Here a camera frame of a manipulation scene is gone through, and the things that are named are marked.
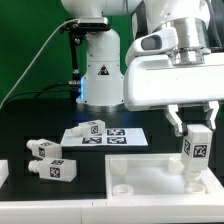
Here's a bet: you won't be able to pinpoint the grey camera on stand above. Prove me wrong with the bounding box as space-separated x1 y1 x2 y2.
77 17 110 31

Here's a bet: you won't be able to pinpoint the grey camera cable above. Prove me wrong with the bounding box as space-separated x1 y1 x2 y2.
0 18 79 109

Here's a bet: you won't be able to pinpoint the white obstacle fence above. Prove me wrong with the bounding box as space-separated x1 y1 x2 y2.
0 159 224 224

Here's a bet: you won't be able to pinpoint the white marker sheet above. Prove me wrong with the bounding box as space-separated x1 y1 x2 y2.
61 128 148 147

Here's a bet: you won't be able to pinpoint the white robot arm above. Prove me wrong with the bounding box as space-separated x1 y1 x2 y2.
61 0 224 136

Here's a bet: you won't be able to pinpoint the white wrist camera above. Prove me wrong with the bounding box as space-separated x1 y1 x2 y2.
125 27 178 66

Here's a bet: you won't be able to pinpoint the white square tabletop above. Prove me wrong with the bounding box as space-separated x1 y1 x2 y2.
105 153 224 202

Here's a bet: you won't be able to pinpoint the black base cables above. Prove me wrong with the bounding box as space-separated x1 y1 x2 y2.
2 81 83 104

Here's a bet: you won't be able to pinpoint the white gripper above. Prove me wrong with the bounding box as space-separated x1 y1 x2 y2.
124 53 224 137

